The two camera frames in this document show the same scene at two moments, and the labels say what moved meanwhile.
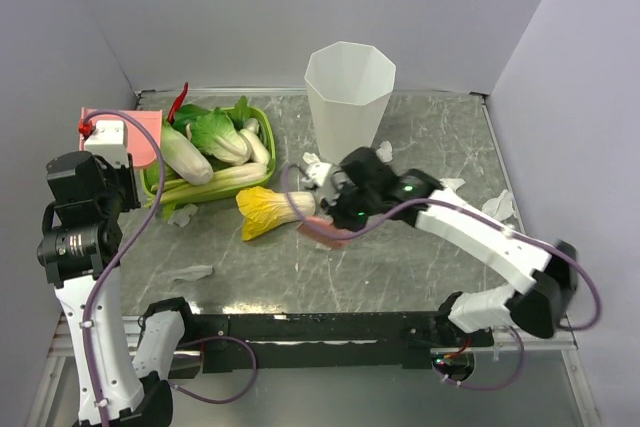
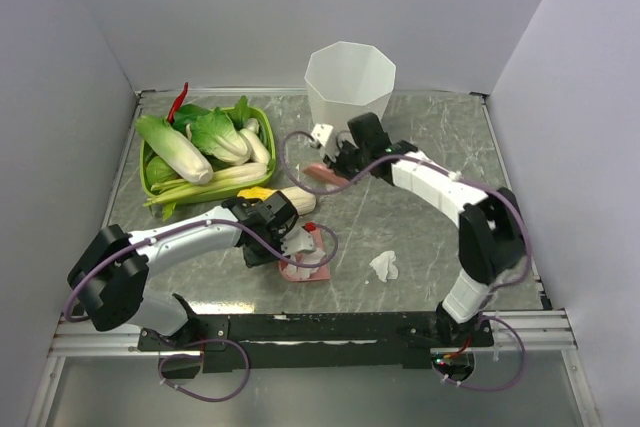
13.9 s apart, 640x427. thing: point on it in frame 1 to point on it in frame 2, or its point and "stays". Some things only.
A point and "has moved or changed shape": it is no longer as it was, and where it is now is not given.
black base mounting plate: [335, 341] stays
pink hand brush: [326, 225] has moved or changed shape
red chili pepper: [171, 114] stays
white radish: [259, 152] stays
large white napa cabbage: [184, 155] stays
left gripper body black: [121, 191] to [255, 255]
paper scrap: [191, 274] to [300, 273]
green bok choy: [214, 131] stays
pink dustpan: [143, 130] to [314, 257]
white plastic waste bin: [350, 85] stays
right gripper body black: [354, 207] to [350, 162]
